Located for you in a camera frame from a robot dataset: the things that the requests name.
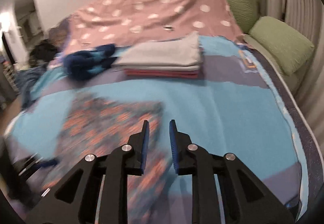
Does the pink polka-dot duvet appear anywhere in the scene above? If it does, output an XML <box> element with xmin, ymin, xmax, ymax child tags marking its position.
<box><xmin>62</xmin><ymin>0</ymin><xmax>244</xmax><ymax>55</ymax></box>

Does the mattress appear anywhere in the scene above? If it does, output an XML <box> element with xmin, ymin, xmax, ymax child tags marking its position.
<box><xmin>244</xmin><ymin>36</ymin><xmax>324</xmax><ymax>219</ymax></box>

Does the large green pillow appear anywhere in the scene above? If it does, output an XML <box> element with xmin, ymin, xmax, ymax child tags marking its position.
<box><xmin>249</xmin><ymin>16</ymin><xmax>315</xmax><ymax>76</ymax></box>

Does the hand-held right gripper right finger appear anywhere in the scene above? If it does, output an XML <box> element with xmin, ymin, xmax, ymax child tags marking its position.
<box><xmin>169</xmin><ymin>119</ymin><xmax>295</xmax><ymax>224</ymax></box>

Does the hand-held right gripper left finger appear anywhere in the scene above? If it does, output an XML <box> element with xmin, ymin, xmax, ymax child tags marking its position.
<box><xmin>25</xmin><ymin>120</ymin><xmax>150</xmax><ymax>224</ymax></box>

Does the red folded garment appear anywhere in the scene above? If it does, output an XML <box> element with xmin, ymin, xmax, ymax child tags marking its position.
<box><xmin>125</xmin><ymin>69</ymin><xmax>200</xmax><ymax>79</ymax></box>

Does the blue and grey blanket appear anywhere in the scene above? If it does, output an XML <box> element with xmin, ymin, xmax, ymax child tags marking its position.
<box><xmin>5</xmin><ymin>35</ymin><xmax>310</xmax><ymax>221</ymax></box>

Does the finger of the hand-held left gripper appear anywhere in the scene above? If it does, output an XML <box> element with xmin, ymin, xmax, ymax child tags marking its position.
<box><xmin>18</xmin><ymin>152</ymin><xmax>59</xmax><ymax>179</ymax></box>

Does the floral teal and orange garment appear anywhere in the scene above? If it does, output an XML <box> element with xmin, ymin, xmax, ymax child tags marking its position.
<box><xmin>42</xmin><ymin>96</ymin><xmax>184</xmax><ymax>224</ymax></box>

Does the light grey folded garment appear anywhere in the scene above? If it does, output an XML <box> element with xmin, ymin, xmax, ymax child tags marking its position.
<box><xmin>111</xmin><ymin>31</ymin><xmax>203</xmax><ymax>71</ymax></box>

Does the purple printed cloth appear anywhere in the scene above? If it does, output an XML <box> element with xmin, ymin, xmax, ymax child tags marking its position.
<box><xmin>49</xmin><ymin>17</ymin><xmax>74</xmax><ymax>42</ymax></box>

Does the navy star and paw cloth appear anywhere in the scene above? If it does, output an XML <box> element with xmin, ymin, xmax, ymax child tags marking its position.
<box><xmin>63</xmin><ymin>44</ymin><xmax>117</xmax><ymax>81</ymax></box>

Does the black cloth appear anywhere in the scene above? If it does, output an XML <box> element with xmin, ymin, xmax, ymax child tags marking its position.
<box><xmin>29</xmin><ymin>40</ymin><xmax>60</xmax><ymax>68</ymax></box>

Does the dark teal knitted cloth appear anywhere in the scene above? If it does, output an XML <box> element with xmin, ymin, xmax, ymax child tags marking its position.
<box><xmin>18</xmin><ymin>67</ymin><xmax>49</xmax><ymax>109</ymax></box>

